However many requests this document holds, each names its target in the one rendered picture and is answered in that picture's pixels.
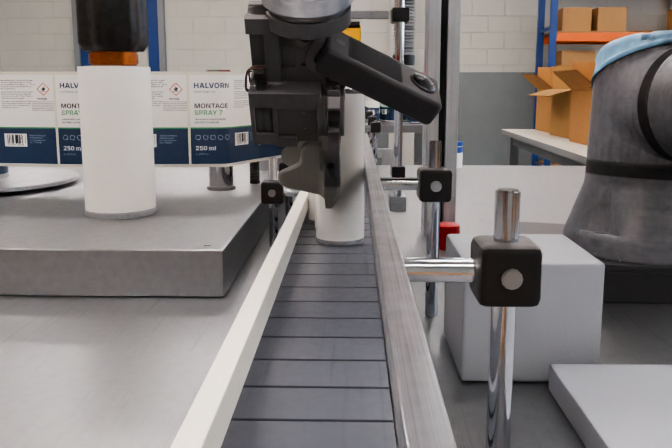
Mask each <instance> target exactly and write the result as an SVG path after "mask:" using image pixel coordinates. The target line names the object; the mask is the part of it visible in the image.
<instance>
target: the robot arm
mask: <svg viewBox="0 0 672 448"><path fill-rule="evenodd" d="M352 2H353V0H261V1H249V4H248V11H247V13H246V15H245V17H244V24H245V34H249V41H250V51H251V61H252V66H251V67H250V68H249V69H248V70H247V71H246V75H245V90H246V91H247V92H248V98H249V108H250V118H251V127H252V137H253V144H274V145H275V147H285V148H284V149H283V150H282V153H281V158H282V161H283V162H284V164H286V165H287V166H289V167H287V168H285V169H283V170H281V171H280V172H279V174H278V181H279V183H280V184H281V185H282V186H283V187H285V188H289V189H294V190H299V191H304V192H308V193H313V194H318V195H320V196H322V197H323V198H324V199H325V208H326V209H331V208H333V206H334V205H335V203H336V202H337V201H338V199H339V198H340V196H341V136H344V133H345V87H348V88H351V89H353V90H355V91H357V92H359V93H361V94H363V95H365V96H367V97H369V98H371V99H373V100H375V101H377V102H379V103H381V104H383V105H385V106H387V107H390V108H392V109H394V110H396V111H398V112H400V113H402V114H404V115H406V116H408V117H410V118H412V119H414V120H416V121H418V122H420V123H422V124H425V125H428V124H430V123H431V122H432V121H433V120H434V118H435V117H436V116H437V114H438V113H439V112H440V110H441V109H442V104H441V98H440V93H439V87H438V83H437V81H436V80H435V79H433V78H431V77H429V76H427V75H425V74H423V73H421V72H419V71H417V70H415V69H413V68H411V67H409V66H407V65H405V64H403V63H401V62H400V61H398V60H396V59H394V58H392V57H390V56H388V55H386V54H384V53H382V52H380V51H378V50H376V49H374V48H372V47H370V46H368V45H366V44H364V43H362V42H360V41H358V40H357V39H355V38H353V37H351V36H349V35H347V34H345V33H343V31H344V30H346V29H347V28H348V27H349V25H350V23H351V4H352ZM250 70H252V73H251V78H250ZM247 76H248V78H249V83H250V88H249V89H248V88H247ZM254 85H255V86H254ZM591 86H592V88H593V89H592V100H591V111H590V123H589V134H588V145H587V156H586V168H585V178H584V182H583V185H582V187H581V189H580V191H579V194H578V196H577V198H576V201H575V203H574V205H573V207H572V210H571V212H570V214H569V217H568V219H567V221H566V223H565V226H564V230H563V235H564V236H566V237H567V238H569V239H570V240H571V241H573V242H574V243H576V244H577V245H578V246H580V247H581V248H583V249H584V250H585V251H587V252H588V253H590V254H591V255H592V256H594V257H595V258H598V259H603V260H609V261H615V262H622V263H629V264H638V265H648V266H662V267H672V30H663V31H653V32H652V33H638V34H633V35H628V36H624V37H621V38H618V39H615V40H613V41H611V42H609V43H607V44H606V45H604V46H603V47H602V48H601V49H600V51H599V52H598V54H597V57H596V64H595V71H594V73H593V75H592V79H591ZM298 141H299V142H298Z"/></svg>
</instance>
